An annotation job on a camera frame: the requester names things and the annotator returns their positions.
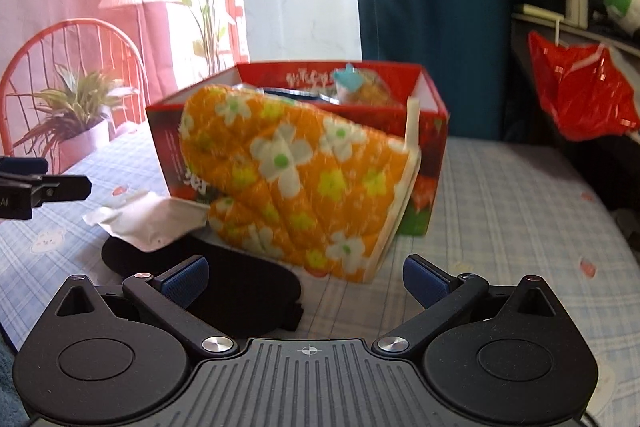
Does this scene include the black eye mask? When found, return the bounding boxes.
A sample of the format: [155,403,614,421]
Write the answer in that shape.
[101,234,306,335]

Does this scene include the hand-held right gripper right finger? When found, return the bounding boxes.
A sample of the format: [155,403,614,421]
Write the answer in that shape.
[374,254,560,354]

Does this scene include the plaid bed sheet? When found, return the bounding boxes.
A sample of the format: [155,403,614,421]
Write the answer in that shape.
[0,122,640,427]

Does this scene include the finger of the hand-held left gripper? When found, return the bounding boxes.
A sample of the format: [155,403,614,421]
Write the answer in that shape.
[0,157,50,177]
[0,174,92,221]

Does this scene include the orange floral oven mitt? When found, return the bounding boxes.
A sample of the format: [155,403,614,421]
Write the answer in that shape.
[177,82,422,284]

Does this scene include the red strawberry print box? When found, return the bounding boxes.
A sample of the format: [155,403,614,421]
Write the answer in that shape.
[145,61,450,238]

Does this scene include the white pouch packet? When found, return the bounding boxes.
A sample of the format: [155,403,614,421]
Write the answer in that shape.
[82,190,211,253]

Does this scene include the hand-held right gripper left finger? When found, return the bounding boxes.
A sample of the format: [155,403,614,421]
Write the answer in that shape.
[52,255,240,354]

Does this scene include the dark blue cloth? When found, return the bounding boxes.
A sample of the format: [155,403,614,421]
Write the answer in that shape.
[0,327,23,427]

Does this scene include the red plastic bag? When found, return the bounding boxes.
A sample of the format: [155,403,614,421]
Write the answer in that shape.
[527,29,640,142]

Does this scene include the dark shelf unit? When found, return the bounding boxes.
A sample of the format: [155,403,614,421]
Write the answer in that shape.
[510,2,640,258]

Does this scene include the teal clip snack bag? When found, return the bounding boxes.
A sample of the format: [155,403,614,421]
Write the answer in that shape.
[333,63,394,106]

